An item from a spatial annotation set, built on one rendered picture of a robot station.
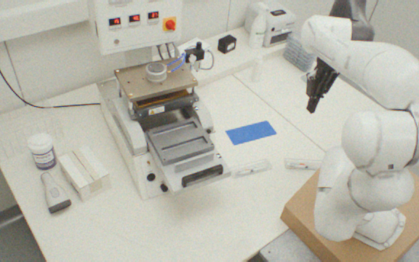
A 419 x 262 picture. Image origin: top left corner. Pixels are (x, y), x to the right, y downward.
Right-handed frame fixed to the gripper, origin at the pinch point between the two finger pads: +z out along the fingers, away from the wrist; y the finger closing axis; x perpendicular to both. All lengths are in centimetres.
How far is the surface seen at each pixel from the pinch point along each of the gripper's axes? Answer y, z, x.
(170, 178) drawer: -50, 22, 3
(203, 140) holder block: -32.3, 20.7, 14.8
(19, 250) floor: -113, 119, 58
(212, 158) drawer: -33.3, 20.3, 5.4
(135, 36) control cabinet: -44, -2, 54
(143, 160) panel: -54, 28, 20
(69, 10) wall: -62, 2, 86
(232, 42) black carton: 20, 34, 87
